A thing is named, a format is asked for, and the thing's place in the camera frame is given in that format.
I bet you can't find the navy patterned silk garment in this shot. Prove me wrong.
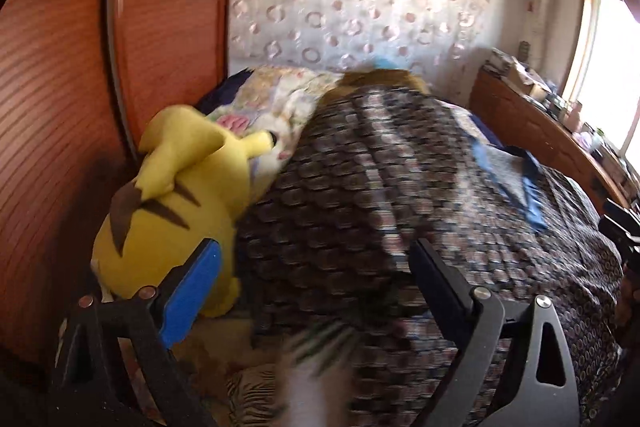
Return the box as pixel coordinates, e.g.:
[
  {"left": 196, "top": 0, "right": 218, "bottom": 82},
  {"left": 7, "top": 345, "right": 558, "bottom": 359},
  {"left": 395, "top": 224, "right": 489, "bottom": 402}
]
[{"left": 235, "top": 87, "right": 623, "bottom": 426}]

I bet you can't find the palm leaf bed sheet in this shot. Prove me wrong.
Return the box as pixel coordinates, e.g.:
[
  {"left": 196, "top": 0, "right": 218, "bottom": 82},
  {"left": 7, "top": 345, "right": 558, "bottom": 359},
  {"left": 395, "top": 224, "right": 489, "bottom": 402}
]
[{"left": 174, "top": 315, "right": 362, "bottom": 427}]

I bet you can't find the wooden sideboard cabinet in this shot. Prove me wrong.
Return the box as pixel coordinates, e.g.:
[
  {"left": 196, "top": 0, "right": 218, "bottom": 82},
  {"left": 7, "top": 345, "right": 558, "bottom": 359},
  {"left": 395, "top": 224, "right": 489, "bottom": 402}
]
[{"left": 469, "top": 68, "right": 629, "bottom": 212}]

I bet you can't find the window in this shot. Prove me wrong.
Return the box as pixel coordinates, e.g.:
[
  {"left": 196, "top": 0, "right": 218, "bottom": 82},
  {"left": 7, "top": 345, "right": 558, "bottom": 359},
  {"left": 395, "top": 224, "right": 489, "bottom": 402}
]
[{"left": 563, "top": 0, "right": 639, "bottom": 168}]

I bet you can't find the yellow Pikachu plush toy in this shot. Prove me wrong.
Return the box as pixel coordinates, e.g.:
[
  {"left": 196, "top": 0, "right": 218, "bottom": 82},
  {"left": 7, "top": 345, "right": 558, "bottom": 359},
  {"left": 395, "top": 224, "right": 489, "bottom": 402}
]
[{"left": 91, "top": 105, "right": 278, "bottom": 317}]

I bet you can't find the gold embroidered pillow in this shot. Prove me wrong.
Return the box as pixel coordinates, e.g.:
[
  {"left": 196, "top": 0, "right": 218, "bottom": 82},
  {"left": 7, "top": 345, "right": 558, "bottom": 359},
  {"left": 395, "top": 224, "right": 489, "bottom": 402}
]
[{"left": 335, "top": 69, "right": 431, "bottom": 94}]

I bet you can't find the floral quilt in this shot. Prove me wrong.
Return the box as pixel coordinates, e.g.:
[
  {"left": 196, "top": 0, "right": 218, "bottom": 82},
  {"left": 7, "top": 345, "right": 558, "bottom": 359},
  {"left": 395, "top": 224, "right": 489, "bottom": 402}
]
[{"left": 196, "top": 66, "right": 342, "bottom": 200}]

